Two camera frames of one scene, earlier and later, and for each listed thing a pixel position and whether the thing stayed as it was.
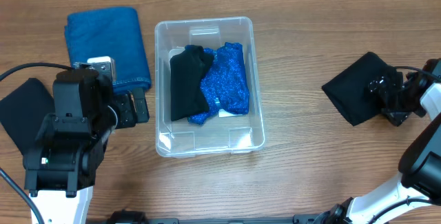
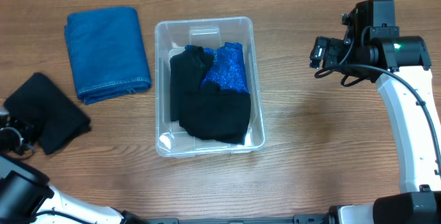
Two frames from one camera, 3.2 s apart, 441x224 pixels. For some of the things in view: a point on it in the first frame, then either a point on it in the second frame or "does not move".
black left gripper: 128,116 to 27,130
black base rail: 133,220 does not move
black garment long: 187,69 does not move
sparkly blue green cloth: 225,85 does not move
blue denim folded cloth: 114,32 does not move
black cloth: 349,89 to 211,113
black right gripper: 395,116 to 331,47
